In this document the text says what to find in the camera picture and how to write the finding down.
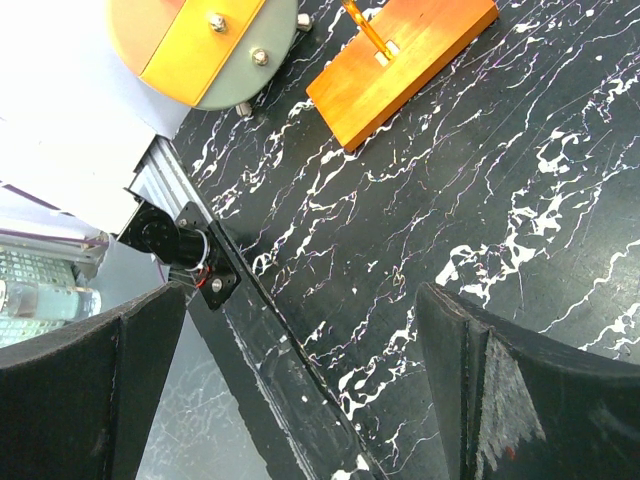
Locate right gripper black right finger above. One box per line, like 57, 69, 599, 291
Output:
415, 283, 639, 479

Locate white cylinder drum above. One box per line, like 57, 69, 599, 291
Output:
106, 0, 313, 117

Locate orange wooden rack base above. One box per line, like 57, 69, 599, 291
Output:
306, 0, 499, 152

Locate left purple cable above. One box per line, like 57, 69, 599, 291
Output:
0, 182, 171, 286

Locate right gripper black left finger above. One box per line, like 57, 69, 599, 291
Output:
1, 282, 186, 479

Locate gold wire glass rack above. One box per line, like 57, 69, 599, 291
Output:
341, 0, 394, 60

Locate black front mounting rail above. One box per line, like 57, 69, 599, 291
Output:
117, 200, 384, 479

